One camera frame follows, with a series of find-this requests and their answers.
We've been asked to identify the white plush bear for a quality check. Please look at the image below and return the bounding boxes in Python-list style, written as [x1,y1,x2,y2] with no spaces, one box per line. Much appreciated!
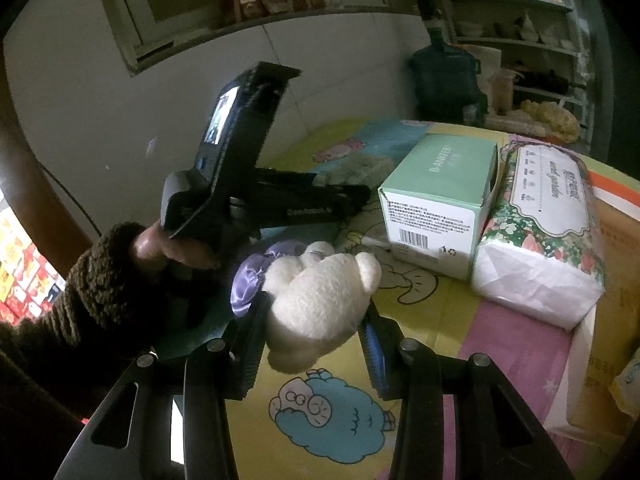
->
[230,240,382,374]

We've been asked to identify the brown fuzzy sleeve forearm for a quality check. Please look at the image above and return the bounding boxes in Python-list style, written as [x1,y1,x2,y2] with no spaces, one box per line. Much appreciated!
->
[1,223,164,418]

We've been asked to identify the person's left hand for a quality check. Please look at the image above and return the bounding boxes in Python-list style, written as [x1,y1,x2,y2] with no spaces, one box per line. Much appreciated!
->
[131,221,220,271]

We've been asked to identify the colourful cartoon table cloth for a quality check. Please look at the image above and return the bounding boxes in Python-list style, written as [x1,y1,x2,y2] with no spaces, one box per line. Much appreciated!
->
[219,118,601,480]

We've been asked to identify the mint green carton box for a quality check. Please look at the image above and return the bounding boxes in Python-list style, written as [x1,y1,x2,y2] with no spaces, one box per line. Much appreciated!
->
[378,133,499,281]

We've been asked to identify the floral tissue pack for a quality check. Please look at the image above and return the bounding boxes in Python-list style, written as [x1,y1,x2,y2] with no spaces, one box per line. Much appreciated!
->
[471,142,605,330]

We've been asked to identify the orange rimmed cardboard tray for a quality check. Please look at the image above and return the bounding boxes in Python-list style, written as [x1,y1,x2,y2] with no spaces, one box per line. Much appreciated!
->
[544,171,639,443]

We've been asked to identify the white yellow snack packet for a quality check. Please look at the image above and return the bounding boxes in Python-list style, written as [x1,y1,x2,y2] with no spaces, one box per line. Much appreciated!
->
[608,349,640,420]

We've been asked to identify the beige sack on floor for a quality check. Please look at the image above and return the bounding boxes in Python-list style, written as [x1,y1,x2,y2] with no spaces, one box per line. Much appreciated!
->
[520,100,582,144]

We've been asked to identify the white paper bag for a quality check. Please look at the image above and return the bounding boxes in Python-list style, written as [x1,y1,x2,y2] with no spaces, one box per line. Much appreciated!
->
[469,44,502,92]

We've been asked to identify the metal storage shelf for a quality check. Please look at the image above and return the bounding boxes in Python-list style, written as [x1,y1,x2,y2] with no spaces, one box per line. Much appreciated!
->
[440,0,596,146]

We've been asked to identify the black cable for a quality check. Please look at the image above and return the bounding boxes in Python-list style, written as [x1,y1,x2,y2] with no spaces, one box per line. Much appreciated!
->
[37,161,104,239]

